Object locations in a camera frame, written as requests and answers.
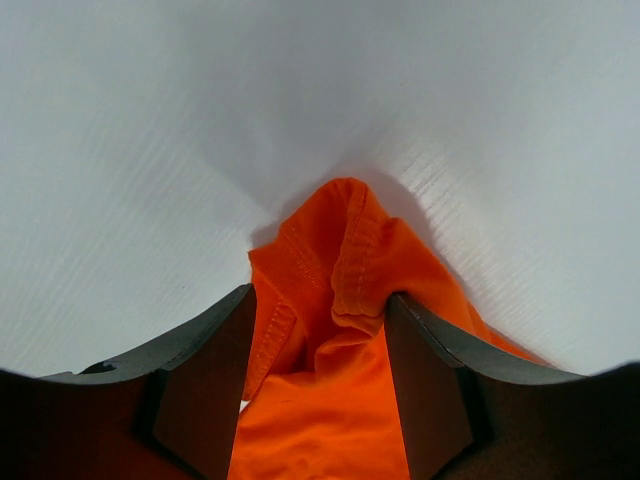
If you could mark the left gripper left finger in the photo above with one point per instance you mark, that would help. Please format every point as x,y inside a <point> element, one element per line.
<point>167,409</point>

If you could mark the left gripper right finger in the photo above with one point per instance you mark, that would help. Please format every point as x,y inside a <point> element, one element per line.
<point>469,410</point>

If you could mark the orange t-shirt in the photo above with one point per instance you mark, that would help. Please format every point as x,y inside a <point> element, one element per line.
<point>319,392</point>

